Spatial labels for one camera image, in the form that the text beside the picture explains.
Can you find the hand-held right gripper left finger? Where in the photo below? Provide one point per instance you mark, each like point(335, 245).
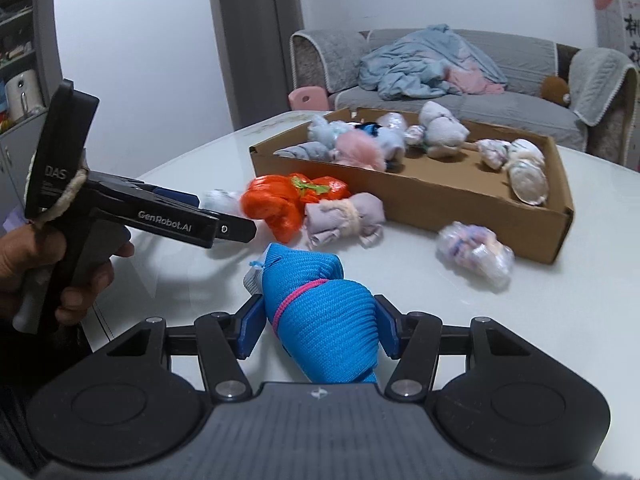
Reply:
point(250, 326)

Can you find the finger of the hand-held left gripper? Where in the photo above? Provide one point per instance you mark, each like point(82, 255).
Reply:
point(175, 196)
point(230, 230)

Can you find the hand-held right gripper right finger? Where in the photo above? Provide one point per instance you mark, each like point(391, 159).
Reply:
point(387, 327)

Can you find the blue knit sock bundle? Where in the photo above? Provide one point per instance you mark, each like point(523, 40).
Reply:
point(320, 320)

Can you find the brown cardboard box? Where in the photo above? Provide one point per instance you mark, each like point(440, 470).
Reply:
point(450, 210)

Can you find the person's left forearm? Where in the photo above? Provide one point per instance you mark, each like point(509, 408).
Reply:
point(12, 360)

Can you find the person's left hand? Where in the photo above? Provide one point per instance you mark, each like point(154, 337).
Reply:
point(85, 290)

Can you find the orange rolled sock bundle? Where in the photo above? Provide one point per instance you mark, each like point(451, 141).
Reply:
point(272, 205)

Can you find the white kitchen appliance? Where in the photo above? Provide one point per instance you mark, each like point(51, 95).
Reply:
point(22, 92)

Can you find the beige twine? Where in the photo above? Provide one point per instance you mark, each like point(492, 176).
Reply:
point(75, 187)

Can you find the lilac cloth bundle beige band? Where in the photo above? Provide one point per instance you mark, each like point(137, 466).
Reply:
point(325, 220)

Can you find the grey-blue cloth bundle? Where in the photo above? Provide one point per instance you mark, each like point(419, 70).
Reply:
point(305, 151)

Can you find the grey shelving unit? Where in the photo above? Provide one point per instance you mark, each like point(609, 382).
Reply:
point(45, 20)

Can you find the clear plastic wrapped bundle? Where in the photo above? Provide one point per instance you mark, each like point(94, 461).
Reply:
point(475, 252)

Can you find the light blue cloth bundle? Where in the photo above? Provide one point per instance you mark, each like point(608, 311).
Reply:
point(325, 130)

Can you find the pink fluffy bundle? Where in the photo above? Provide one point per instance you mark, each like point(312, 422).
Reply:
point(357, 150)

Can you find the pink plastic stool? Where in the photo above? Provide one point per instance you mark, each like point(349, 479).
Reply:
point(307, 97)

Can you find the dark blue cloth bundle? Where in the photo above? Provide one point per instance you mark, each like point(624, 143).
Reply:
point(370, 129)

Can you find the grey door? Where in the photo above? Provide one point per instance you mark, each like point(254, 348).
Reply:
point(250, 35)

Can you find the pale blue plastic-wrapped bundle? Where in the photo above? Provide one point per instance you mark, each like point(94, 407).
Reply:
point(392, 140)

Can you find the small floral cloth bundle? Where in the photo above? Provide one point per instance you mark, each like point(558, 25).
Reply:
point(415, 135)

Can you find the white beige sock bundle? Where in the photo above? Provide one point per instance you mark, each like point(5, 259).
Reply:
point(530, 185)

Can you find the grey quilted armrest cover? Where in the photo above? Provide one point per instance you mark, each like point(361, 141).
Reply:
point(600, 85)
point(325, 50)

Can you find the small plastic-wrapped patterned bundle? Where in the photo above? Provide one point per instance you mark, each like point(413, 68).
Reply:
point(492, 152)

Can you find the large white lilac cloth bundle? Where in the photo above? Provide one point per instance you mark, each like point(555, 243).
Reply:
point(442, 130)

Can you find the round plastic-wrapped white bundle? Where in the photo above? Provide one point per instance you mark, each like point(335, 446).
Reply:
point(527, 150)

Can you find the light blue blanket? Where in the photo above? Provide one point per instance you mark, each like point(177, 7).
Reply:
point(415, 65)

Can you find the grey quilted sofa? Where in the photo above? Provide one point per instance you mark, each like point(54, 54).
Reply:
point(500, 105)

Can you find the pink cloth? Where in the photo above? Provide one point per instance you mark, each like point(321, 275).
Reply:
point(470, 82)

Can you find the brown plush toy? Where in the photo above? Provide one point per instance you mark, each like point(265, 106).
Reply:
point(554, 90)

